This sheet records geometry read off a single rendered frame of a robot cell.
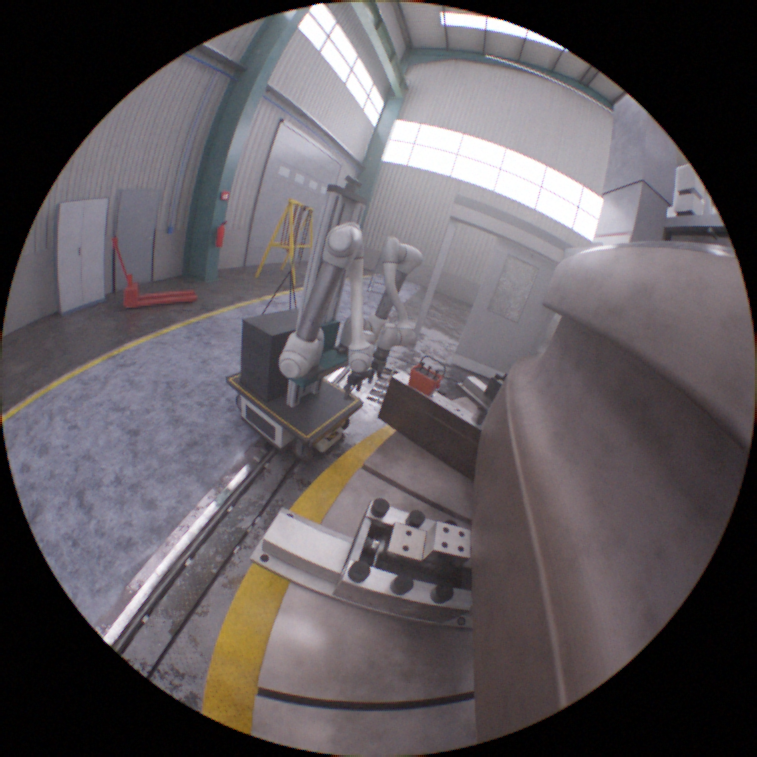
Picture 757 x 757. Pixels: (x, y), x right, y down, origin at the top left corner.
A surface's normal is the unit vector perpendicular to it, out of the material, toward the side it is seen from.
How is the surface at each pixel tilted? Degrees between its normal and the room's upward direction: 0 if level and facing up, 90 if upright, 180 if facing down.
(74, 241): 90
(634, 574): 77
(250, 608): 0
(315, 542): 0
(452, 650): 0
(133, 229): 90
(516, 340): 90
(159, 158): 90
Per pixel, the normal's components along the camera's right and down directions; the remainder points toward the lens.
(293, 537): 0.27, -0.84
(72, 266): 0.93, 0.35
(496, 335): -0.25, 0.40
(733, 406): -0.95, -0.30
